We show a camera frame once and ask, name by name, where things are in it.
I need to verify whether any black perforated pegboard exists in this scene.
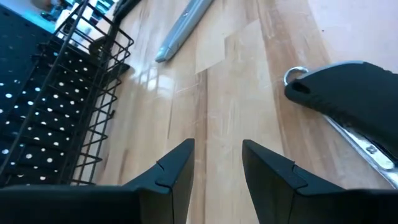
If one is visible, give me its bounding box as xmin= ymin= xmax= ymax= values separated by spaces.
xmin=0 ymin=4 xmax=106 ymax=187

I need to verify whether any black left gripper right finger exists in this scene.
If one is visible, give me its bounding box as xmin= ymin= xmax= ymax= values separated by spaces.
xmin=241 ymin=139 xmax=345 ymax=224

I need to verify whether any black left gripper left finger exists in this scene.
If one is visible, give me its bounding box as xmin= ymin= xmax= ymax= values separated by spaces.
xmin=123 ymin=138 xmax=195 ymax=224

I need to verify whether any silver metal utility knife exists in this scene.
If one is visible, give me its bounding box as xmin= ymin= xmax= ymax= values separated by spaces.
xmin=154 ymin=0 xmax=215 ymax=63

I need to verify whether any black grey utility knife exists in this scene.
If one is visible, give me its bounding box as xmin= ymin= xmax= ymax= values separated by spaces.
xmin=282 ymin=60 xmax=398 ymax=190

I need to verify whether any black wire basket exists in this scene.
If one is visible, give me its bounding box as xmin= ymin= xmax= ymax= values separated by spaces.
xmin=0 ymin=0 xmax=135 ymax=187

